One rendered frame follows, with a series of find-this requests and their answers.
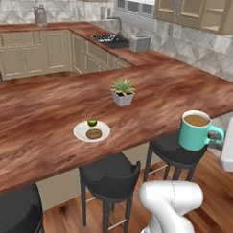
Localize dark kitchen sink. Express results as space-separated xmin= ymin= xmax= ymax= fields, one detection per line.
xmin=88 ymin=32 xmax=130 ymax=50

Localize beige glass-front wall cupboards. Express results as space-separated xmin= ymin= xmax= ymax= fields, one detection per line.
xmin=152 ymin=0 xmax=233 ymax=37

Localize teal mug of coffee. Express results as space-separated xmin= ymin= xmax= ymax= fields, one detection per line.
xmin=177 ymin=108 xmax=227 ymax=153

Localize white breakfast plate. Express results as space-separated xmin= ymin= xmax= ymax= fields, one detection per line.
xmin=72 ymin=119 xmax=111 ymax=144

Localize black bar stool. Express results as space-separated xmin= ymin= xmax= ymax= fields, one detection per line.
xmin=75 ymin=151 xmax=143 ymax=233
xmin=0 ymin=181 xmax=46 ymax=233
xmin=143 ymin=130 xmax=210 ymax=186

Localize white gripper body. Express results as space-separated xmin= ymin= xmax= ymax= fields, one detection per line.
xmin=219 ymin=115 xmax=233 ymax=174

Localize green lime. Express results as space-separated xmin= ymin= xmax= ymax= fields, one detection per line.
xmin=86 ymin=118 xmax=98 ymax=128

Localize brown round cookie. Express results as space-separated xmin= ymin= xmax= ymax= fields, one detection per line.
xmin=84 ymin=128 xmax=104 ymax=141

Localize succulent in white pot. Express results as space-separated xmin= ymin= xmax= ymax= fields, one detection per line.
xmin=109 ymin=77 xmax=137 ymax=108

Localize white framed window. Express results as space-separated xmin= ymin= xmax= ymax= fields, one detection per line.
xmin=113 ymin=0 xmax=157 ymax=16

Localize beige base cupboards under sink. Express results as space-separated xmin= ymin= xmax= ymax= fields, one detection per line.
xmin=67 ymin=31 xmax=134 ymax=77

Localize grey sink tap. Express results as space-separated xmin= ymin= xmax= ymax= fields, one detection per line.
xmin=105 ymin=15 xmax=124 ymax=37

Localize grey toaster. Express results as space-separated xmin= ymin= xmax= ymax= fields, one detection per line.
xmin=128 ymin=33 xmax=152 ymax=54

